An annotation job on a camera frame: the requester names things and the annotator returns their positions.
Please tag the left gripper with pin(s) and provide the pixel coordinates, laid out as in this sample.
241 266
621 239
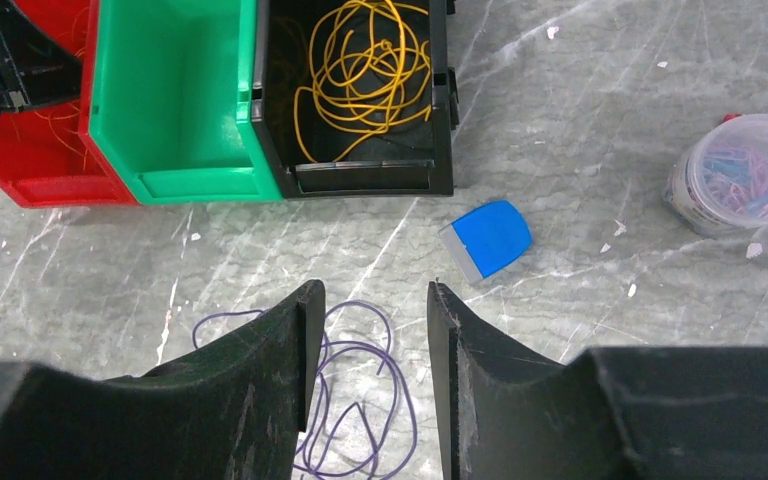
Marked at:
35 71

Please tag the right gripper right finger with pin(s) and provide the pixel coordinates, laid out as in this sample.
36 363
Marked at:
506 412

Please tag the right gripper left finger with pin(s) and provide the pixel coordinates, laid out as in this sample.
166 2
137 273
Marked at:
232 409

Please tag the red plastic bin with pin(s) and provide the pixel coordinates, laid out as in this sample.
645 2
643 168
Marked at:
47 157

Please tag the green plastic bin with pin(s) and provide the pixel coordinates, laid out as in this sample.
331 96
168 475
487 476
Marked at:
171 100

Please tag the blue eraser block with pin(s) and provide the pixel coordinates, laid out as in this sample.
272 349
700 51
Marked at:
487 239

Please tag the clear plastic cup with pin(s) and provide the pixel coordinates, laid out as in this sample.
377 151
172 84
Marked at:
719 187

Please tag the black plastic bin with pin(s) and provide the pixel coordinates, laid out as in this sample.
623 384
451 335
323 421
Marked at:
355 98

